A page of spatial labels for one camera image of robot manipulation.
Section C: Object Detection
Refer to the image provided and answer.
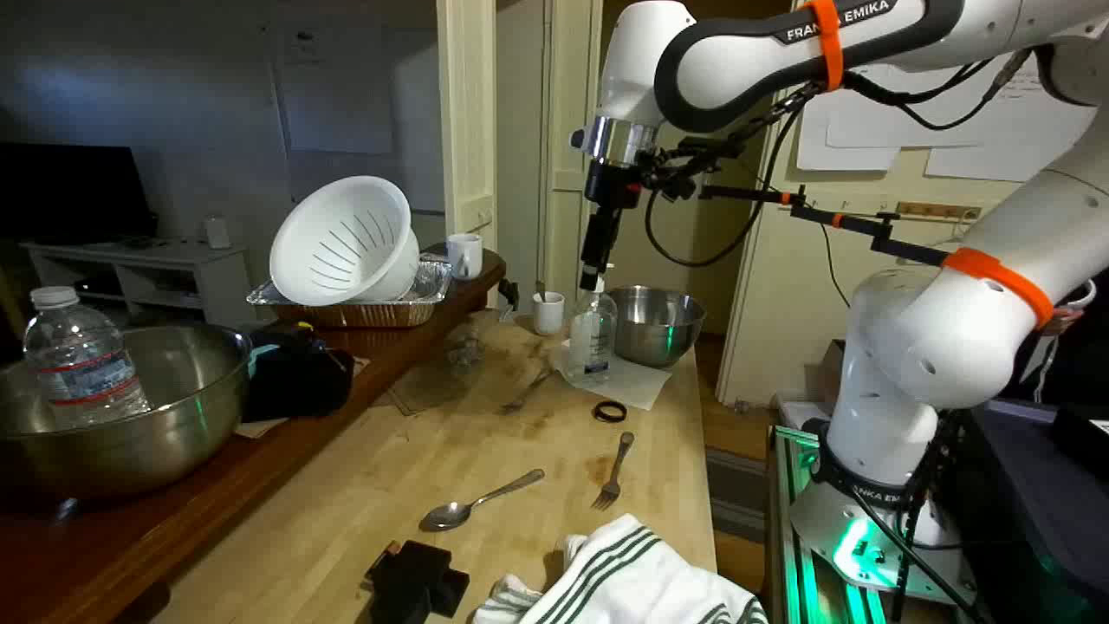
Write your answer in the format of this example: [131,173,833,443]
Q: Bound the green lit robot stand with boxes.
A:
[764,396,1109,624]

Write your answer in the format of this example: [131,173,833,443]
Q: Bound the white paper napkin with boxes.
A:
[543,341,677,417]

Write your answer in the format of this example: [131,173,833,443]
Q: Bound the white plastic colander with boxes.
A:
[265,173,424,313]

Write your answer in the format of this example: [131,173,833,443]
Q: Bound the white low shelf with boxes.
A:
[20,236,251,334]

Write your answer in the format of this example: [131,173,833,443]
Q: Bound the white green striped towel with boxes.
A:
[466,513,771,624]

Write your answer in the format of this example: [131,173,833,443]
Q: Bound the white mug holding spoon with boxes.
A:
[528,287,568,341]

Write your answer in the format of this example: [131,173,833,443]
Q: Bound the cream cabinet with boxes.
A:
[715,148,1042,410]

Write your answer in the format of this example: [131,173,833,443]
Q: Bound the small black box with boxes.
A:
[365,538,474,624]

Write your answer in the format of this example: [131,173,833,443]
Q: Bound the small steel bowl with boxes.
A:
[598,285,707,372]

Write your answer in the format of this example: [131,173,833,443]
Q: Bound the aluminium foil tray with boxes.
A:
[241,253,452,334]

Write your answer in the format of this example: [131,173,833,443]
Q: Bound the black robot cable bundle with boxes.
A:
[636,47,1009,273]

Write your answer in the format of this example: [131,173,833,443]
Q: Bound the clear plastic water bottle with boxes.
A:
[16,281,151,428]

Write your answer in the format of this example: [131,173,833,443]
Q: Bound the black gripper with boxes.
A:
[575,158,644,294]

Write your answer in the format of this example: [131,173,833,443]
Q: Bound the black television screen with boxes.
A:
[0,139,159,250]

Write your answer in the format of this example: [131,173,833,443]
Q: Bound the black articulated mount rod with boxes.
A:
[696,181,963,267]

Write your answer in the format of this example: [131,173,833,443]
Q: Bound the white papers on wall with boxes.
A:
[794,82,1101,185]

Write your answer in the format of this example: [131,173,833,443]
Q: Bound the thin metal utensil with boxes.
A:
[495,365,556,417]

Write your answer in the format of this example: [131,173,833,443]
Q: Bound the large steel mixing bowl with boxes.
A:
[0,322,248,504]

